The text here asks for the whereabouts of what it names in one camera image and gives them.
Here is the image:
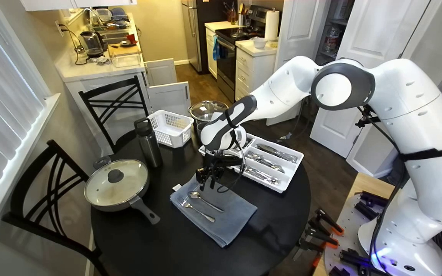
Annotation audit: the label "black steel kitchen stove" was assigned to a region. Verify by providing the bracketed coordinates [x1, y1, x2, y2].
[214, 23, 257, 104]

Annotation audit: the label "white panel door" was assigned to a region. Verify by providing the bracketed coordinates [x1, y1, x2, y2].
[310, 0, 441, 178]
[269, 0, 332, 127]

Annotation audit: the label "black water bottle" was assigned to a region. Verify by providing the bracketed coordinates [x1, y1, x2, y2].
[132, 116, 165, 170]

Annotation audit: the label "white kitchen counter cabinet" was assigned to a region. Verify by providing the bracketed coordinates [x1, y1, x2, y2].
[53, 44, 149, 155]

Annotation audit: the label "black wooden dining chair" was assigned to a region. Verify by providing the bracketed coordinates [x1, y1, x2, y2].
[0, 138, 111, 276]
[77, 75, 152, 156]

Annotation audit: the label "black orange bar clamp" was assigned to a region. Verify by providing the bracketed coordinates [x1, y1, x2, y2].
[297, 225, 343, 253]
[310, 205, 347, 237]

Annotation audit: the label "white paper towel roll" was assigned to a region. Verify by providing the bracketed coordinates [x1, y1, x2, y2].
[263, 7, 281, 43]

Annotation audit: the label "white kitchen drawer cabinet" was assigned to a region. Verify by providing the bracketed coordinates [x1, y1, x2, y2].
[234, 38, 280, 104]

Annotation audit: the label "steel fork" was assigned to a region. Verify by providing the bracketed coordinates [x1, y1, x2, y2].
[180, 199, 218, 224]

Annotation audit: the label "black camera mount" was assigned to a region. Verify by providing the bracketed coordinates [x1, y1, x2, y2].
[357, 104, 387, 129]

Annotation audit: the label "white cabinet door panel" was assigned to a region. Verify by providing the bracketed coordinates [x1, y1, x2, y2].
[146, 80, 194, 118]
[145, 57, 178, 87]

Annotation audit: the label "white plastic basket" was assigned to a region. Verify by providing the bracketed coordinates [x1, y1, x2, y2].
[146, 109, 197, 150]

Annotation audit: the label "grey frying pan with lid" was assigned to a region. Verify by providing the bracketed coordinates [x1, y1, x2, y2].
[82, 156, 162, 227]

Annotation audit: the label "steel pot with glass lid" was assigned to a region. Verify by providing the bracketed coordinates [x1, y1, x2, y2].
[188, 98, 232, 145]

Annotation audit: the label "white vertical window blinds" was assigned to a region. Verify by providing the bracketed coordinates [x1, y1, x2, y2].
[0, 0, 53, 219]

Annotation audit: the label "steel refrigerator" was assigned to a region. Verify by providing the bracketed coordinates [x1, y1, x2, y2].
[180, 0, 229, 73]

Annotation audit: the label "black coffee maker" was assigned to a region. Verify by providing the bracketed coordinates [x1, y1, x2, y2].
[79, 29, 106, 60]

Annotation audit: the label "blue black clamp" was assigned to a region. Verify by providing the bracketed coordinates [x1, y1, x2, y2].
[355, 188, 395, 222]

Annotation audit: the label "blue folded towel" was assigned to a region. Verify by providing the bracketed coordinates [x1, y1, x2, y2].
[169, 168, 260, 250]

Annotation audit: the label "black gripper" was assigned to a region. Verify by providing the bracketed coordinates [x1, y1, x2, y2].
[197, 152, 243, 191]

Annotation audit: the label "white plastic cutlery holder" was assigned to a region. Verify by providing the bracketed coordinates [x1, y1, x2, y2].
[198, 129, 306, 195]

